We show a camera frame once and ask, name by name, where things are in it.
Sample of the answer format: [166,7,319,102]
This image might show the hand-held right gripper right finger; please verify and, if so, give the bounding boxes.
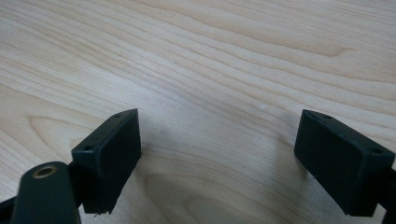
[293,108,396,217]

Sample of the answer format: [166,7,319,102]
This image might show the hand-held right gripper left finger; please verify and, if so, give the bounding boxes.
[71,107,142,216]

